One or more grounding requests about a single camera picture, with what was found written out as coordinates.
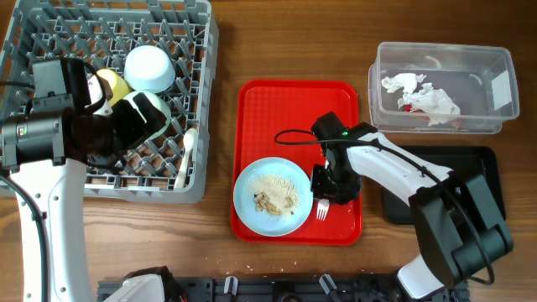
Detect white plastic fork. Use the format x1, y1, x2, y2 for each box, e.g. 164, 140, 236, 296
316, 199, 330, 221

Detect yellow plastic cup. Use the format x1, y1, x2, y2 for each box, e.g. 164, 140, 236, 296
96, 69, 132, 107

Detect food scraps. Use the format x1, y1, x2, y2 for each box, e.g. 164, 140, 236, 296
248, 174, 301, 217

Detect light blue plate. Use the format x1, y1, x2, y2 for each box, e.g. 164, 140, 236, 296
233, 157, 314, 237

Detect light blue bowl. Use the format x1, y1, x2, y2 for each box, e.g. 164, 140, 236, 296
123, 45, 175, 94

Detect green bowl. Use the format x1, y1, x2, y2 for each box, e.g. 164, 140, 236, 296
124, 91, 171, 139

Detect red snack wrapper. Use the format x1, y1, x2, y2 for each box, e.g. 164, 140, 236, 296
403, 105, 462, 128

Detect white napkin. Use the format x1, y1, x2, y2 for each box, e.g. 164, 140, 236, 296
381, 73, 461, 127

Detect white plastic spoon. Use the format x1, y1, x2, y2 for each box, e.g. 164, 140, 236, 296
174, 128, 197, 189

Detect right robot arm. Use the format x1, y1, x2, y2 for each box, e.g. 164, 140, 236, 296
311, 112, 514, 299

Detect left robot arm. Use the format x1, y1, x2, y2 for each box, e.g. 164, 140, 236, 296
1, 57, 169, 301

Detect grey dishwasher rack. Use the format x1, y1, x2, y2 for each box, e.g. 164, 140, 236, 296
1, 0, 219, 204

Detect red plastic tray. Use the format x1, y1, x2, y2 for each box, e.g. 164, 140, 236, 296
230, 80, 362, 246

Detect clear plastic bin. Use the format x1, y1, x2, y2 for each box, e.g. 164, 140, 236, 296
368, 42, 519, 134

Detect black tray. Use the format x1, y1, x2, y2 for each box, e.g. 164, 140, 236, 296
382, 146, 506, 225

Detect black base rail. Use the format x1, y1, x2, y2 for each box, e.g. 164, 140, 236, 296
96, 273, 471, 302

